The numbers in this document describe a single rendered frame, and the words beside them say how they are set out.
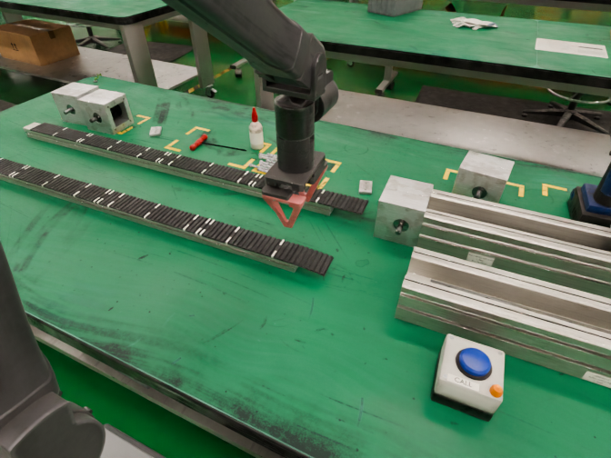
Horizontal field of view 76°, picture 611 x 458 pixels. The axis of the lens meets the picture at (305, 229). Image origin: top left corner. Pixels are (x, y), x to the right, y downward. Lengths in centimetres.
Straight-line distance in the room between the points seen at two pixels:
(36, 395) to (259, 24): 36
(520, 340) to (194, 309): 52
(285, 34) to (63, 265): 63
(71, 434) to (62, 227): 69
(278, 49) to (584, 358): 58
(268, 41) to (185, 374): 47
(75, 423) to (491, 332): 55
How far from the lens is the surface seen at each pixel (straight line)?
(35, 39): 421
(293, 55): 49
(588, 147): 283
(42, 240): 99
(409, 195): 81
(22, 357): 32
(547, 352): 71
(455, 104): 361
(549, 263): 83
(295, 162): 59
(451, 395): 61
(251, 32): 42
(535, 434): 67
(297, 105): 56
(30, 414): 33
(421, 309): 67
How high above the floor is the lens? 133
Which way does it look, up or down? 40 degrees down
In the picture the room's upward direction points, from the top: straight up
